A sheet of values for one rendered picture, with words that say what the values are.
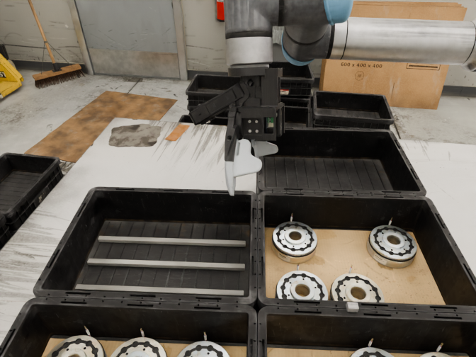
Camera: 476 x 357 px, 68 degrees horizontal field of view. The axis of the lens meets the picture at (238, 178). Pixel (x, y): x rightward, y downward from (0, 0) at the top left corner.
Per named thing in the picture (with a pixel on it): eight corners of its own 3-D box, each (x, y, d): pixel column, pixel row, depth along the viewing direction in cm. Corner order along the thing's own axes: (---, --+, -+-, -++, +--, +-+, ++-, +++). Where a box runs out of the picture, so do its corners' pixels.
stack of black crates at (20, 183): (29, 202, 197) (4, 151, 175) (80, 208, 193) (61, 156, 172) (-23, 260, 166) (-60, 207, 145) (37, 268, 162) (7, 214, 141)
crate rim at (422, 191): (389, 136, 108) (392, 129, 106) (426, 202, 84) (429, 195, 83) (257, 132, 109) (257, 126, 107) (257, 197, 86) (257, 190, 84)
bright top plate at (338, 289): (373, 273, 74) (374, 272, 74) (392, 319, 67) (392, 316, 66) (326, 275, 74) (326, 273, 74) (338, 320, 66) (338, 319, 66)
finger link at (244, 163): (255, 192, 54) (263, 137, 56) (219, 190, 55) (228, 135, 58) (260, 197, 56) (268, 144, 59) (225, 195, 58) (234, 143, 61)
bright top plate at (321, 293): (321, 271, 75) (321, 269, 75) (333, 315, 67) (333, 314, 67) (273, 273, 75) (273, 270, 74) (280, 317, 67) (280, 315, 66)
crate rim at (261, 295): (426, 202, 84) (429, 195, 83) (491, 321, 61) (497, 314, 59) (257, 197, 86) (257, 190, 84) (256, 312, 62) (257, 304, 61)
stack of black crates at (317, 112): (367, 159, 229) (384, 94, 201) (373, 189, 206) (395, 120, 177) (304, 154, 233) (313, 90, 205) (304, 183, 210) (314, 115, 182)
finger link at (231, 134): (230, 158, 55) (239, 108, 58) (221, 157, 56) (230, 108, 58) (239, 168, 59) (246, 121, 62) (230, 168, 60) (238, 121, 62)
